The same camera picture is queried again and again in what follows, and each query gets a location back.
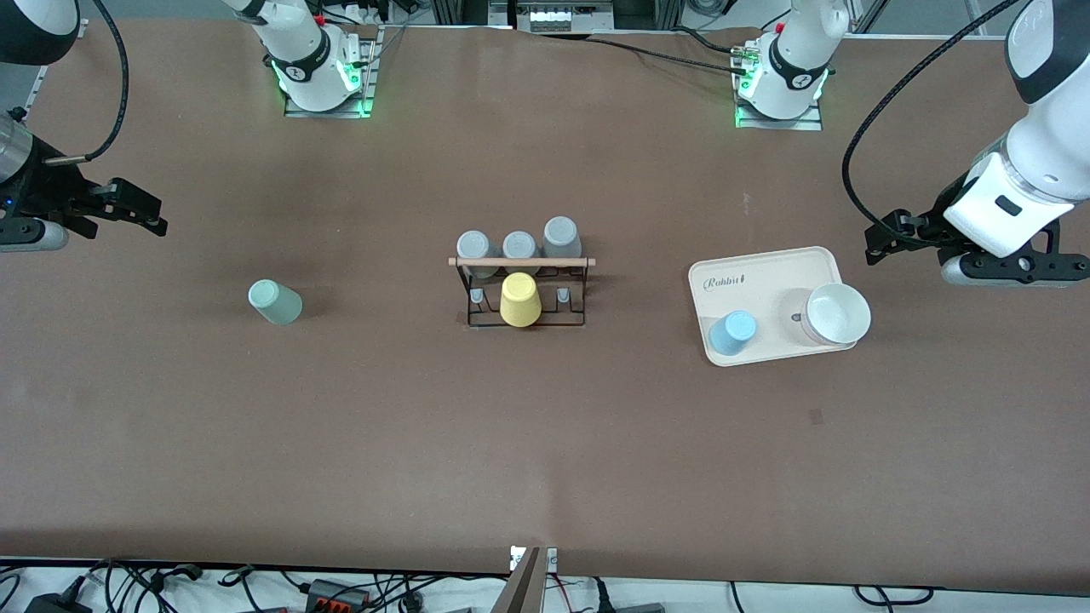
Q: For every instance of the black orange connector block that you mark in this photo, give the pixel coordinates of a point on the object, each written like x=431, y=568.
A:
x=336, y=594

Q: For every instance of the beige Rabbit tray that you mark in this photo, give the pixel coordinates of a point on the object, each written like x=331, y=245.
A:
x=749, y=289

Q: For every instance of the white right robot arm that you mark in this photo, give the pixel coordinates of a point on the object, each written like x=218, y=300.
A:
x=298, y=42

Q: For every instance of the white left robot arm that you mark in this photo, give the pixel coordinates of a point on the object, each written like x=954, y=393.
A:
x=1047, y=145

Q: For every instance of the white mounting bracket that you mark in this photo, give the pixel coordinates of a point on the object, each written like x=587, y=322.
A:
x=551, y=558

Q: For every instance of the black power adapter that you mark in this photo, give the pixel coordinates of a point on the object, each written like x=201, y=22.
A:
x=55, y=604

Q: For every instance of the light blue plastic cup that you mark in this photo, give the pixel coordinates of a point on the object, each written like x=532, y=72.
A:
x=732, y=334

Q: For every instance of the white bowl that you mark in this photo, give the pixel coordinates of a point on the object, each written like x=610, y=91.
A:
x=839, y=313

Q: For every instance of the grey upright post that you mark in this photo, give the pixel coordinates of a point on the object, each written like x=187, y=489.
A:
x=521, y=592

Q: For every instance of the grey plastic cup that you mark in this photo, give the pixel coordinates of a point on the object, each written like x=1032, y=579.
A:
x=561, y=234
x=473, y=244
x=519, y=244

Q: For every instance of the white table edge rail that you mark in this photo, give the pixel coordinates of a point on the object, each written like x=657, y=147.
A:
x=32, y=95

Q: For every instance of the yellow plastic cup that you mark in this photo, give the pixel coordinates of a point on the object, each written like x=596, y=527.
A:
x=519, y=298

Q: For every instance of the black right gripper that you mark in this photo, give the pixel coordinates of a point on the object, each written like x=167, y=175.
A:
x=47, y=195

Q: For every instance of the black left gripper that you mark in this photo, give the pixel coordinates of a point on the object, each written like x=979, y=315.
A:
x=930, y=228

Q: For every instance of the grey electrical box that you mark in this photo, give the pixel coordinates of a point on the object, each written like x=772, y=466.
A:
x=553, y=17

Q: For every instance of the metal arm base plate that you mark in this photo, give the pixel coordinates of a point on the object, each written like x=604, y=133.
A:
x=328, y=112
x=779, y=124

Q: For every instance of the pale green plastic cup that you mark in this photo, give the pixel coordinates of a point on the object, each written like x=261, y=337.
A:
x=274, y=301

